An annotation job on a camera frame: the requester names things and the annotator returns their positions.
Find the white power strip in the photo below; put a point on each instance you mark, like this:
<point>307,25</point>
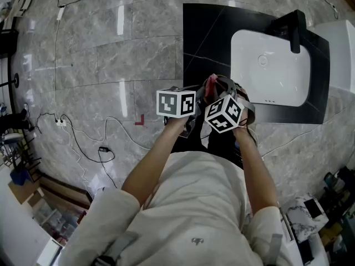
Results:
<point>61,122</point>
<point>60,12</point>

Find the white sink basin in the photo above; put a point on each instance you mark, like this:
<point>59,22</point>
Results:
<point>283,79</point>

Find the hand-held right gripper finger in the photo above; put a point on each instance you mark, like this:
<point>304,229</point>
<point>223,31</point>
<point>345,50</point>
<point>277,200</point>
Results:
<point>233,86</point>
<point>222,89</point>

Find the person's white shirt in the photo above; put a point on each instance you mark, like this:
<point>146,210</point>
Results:
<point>194,204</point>

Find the person's black trousers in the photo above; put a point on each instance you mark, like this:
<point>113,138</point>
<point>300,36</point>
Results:
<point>199,140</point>

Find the black power adapter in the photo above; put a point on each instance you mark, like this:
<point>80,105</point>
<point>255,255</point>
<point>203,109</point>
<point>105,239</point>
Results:
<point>103,149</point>

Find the pink cloth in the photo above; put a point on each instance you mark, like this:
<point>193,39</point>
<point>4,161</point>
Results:
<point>212,79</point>

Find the round black stand base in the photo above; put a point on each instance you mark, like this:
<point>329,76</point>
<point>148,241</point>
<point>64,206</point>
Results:
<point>16,80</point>

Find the person's left forearm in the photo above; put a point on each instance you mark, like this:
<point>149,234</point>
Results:
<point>155,162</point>

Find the black tablet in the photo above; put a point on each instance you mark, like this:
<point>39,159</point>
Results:
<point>313,208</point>

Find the white marble-pattern box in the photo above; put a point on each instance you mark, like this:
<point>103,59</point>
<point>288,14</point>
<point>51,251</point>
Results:
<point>302,226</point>

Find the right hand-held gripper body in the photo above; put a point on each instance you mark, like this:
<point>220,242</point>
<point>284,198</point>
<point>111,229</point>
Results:
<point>224,115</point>

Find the brown wooden bench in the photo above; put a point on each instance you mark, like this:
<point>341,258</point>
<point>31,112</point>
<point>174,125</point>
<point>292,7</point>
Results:
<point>66,191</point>

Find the black faucet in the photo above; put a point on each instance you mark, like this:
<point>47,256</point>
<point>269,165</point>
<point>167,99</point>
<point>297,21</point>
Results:
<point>295,26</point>

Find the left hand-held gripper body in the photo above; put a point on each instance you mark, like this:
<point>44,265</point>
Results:
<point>173,104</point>

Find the black marble vanity unit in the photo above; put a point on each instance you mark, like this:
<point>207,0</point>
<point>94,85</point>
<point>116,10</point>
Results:
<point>202,32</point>

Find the person's right forearm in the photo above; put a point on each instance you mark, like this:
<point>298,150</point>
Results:
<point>258,176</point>

